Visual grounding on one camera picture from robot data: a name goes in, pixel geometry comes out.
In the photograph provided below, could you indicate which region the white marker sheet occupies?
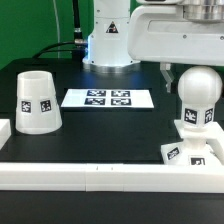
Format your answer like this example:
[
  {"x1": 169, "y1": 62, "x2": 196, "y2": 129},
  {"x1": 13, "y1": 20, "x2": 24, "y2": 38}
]
[{"x1": 62, "y1": 89, "x2": 154, "y2": 109}]

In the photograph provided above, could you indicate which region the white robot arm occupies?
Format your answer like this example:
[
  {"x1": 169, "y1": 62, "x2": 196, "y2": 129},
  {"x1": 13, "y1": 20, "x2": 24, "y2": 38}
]
[{"x1": 83, "y1": 0, "x2": 224, "y2": 89}]

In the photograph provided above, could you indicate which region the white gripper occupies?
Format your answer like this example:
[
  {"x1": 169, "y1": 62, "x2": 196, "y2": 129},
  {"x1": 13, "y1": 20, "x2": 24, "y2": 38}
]
[{"x1": 128, "y1": 0, "x2": 224, "y2": 93}]

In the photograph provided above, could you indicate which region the white lamp shade cone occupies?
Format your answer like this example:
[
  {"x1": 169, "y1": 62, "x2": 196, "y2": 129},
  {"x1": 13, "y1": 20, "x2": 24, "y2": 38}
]
[{"x1": 16, "y1": 71, "x2": 62, "y2": 134}]

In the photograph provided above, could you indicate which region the white lamp base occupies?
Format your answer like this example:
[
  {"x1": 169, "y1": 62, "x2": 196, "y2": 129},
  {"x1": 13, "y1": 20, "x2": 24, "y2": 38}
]
[{"x1": 161, "y1": 120, "x2": 222, "y2": 166}]

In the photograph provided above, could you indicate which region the white front fence bar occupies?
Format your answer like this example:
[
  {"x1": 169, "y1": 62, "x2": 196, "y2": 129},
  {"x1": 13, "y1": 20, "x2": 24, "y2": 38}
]
[{"x1": 0, "y1": 163, "x2": 224, "y2": 193}]

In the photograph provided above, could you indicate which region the white left fence block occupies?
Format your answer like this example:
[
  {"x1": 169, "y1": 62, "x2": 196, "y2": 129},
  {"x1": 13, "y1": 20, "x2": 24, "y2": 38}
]
[{"x1": 0, "y1": 119, "x2": 11, "y2": 150}]

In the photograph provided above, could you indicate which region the black cable bundle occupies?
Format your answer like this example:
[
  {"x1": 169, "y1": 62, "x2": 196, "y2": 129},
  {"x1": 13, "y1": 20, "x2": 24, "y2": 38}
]
[{"x1": 31, "y1": 0, "x2": 88, "y2": 61}]

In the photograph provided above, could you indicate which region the white lamp bulb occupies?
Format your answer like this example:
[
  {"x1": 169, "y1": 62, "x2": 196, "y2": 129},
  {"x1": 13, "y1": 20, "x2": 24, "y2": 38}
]
[{"x1": 178, "y1": 66, "x2": 222, "y2": 129}]

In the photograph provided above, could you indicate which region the white thin cable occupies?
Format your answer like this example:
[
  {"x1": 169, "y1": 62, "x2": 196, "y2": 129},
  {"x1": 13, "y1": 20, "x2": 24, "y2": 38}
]
[{"x1": 52, "y1": 0, "x2": 63, "y2": 60}]

